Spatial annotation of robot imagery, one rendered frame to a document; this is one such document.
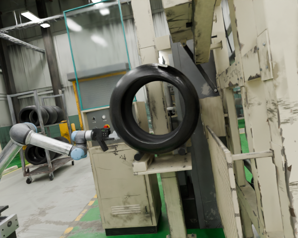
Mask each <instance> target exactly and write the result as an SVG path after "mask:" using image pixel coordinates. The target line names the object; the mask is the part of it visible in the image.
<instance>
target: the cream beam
mask: <svg viewBox="0 0 298 238"><path fill-rule="evenodd" d="M162 3H163V9H164V13H165V17H166V21H167V25H168V29H169V33H170V36H171V41H172V42H173V43H176V42H179V39H183V38H187V40H190V39H193V33H192V31H191V29H192V28H191V27H187V28H186V23H190V22H193V21H192V0H162Z"/></svg>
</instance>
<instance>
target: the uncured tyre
mask: <svg viewBox="0 0 298 238"><path fill-rule="evenodd" d="M157 64H158V63H149V64H144V65H140V66H138V67H135V68H133V69H132V70H130V71H129V72H127V73H126V74H125V75H124V76H123V77H122V78H121V79H120V80H119V81H118V83H117V84H116V86H115V88H114V90H113V92H112V95H111V99H110V105H109V112H110V119H111V123H112V125H113V128H114V130H115V132H116V133H117V135H118V136H119V137H120V139H121V140H122V141H123V142H124V143H125V144H127V145H128V146H129V147H131V148H132V149H134V150H136V151H139V152H141V153H147V154H164V153H168V152H171V151H173V150H175V149H177V148H179V147H180V146H182V145H183V144H184V143H186V142H187V141H188V140H189V138H190V137H191V136H192V134H193V133H194V131H195V129H196V127H197V125H198V121H199V117H200V101H199V96H198V94H197V91H196V89H195V87H194V85H193V84H192V82H191V81H190V79H189V78H188V77H187V76H186V75H185V74H184V73H182V72H181V71H180V70H178V69H176V68H174V67H172V66H169V65H167V66H168V67H163V66H158V65H157ZM162 65H166V64H162ZM154 81H163V82H167V83H170V84H172V85H173V86H175V87H176V88H177V89H178V90H179V92H180V93H181V95H182V97H183V100H184V104H185V115H184V118H183V121H182V122H181V124H180V125H179V126H178V127H177V128H176V129H175V130H173V131H172V132H170V133H167V134H163V135H155V134H151V133H148V132H146V131H145V130H143V129H142V128H141V127H140V126H139V125H138V124H137V122H136V121H135V119H134V116H133V113H132V103H133V99H134V97H135V95H136V93H137V92H138V91H139V90H140V89H141V88H142V87H143V86H144V85H146V84H148V83H150V82H154Z"/></svg>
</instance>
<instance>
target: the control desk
mask: <svg viewBox="0 0 298 238"><path fill-rule="evenodd" d="M132 113H133V116H134V119H135V121H136V122H137V124H138V125H139V126H140V127H141V128H142V129H143V130H145V131H146V132H148V133H149V125H148V119H147V114H146V108H145V102H133V103H132ZM81 115H82V120H83V125H84V130H85V131H88V130H92V129H94V128H110V130H111V133H110V134H112V133H113V132H114V131H115V130H114V128H113V125H112V123H111V119H110V112H109V106H106V107H101V108H95V109H90V110H83V111H81ZM104 142H105V144H106V145H107V147H108V150H107V151H105V152H104V151H103V150H102V148H101V146H100V145H99V143H98V141H97V140H96V141H87V146H88V152H89V157H90V162H91V168H92V173H93V178H94V183H95V188H96V195H97V200H98V205H99V210H100V216H101V221H102V226H103V229H105V234H106V236H119V235H139V234H157V233H158V227H159V223H160V219H161V214H162V211H161V207H162V203H161V197H160V191H159V186H158V178H157V174H156V173H154V174H145V175H136V176H134V175H133V173H134V172H133V169H132V163H133V162H134V161H135V159H134V156H135V154H136V153H137V152H138V151H136V150H134V149H132V148H131V147H129V146H128V145H127V144H125V143H124V142H123V141H122V140H121V139H117V140H107V141H104Z"/></svg>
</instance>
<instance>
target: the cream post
mask: <svg viewBox="0 0 298 238"><path fill-rule="evenodd" d="M131 5H132V10H133V16H134V22H135V28H136V34H137V39H138V46H139V51H140V59H141V64H142V65H144V64H149V63H159V58H158V50H157V44H156V38H155V32H154V26H153V20H152V14H151V9H150V2H149V0H131ZM145 87H146V93H147V99H148V105H149V111H150V118H151V124H152V130H153V134H155V135H163V134H167V133H170V132H171V131H170V125H169V119H168V113H167V105H166V100H165V93H164V88H163V82H162V81H154V82H150V83H148V84H146V85H145ZM172 154H174V151H171V152H168V153H164V154H157V156H164V155H172ZM160 177H161V183H162V189H163V195H164V198H165V205H166V212H167V219H168V225H169V231H170V237H171V238H187V230H186V225H185V218H184V210H183V204H182V198H181V192H180V187H179V180H178V174H177V171H173V172H163V173H160Z"/></svg>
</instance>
